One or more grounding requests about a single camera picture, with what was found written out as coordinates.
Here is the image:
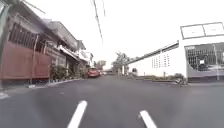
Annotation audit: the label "row of houses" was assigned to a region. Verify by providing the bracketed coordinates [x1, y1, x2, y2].
[41, 18, 95, 80]

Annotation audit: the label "red car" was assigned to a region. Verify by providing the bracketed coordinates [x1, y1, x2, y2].
[87, 67, 101, 79]

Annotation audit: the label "trees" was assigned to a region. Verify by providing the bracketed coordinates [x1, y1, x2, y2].
[93, 51, 132, 75]

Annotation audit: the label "white building with grilled window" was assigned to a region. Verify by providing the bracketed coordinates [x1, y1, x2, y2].
[179, 21, 224, 83]

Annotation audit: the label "building with red gate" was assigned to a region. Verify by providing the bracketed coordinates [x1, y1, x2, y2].
[0, 0, 54, 88]

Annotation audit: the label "grey kerb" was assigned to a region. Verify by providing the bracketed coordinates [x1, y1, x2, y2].
[0, 78, 81, 100]

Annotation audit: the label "grey asphalt road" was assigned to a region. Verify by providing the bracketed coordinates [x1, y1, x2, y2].
[0, 74, 224, 128]

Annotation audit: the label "long white wall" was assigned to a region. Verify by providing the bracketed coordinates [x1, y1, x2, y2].
[123, 40, 183, 78]

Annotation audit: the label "overhead wires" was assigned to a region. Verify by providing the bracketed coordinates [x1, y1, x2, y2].
[89, 0, 107, 44]

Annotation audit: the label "green bushes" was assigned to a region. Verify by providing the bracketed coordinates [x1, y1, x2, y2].
[50, 64, 88, 81]

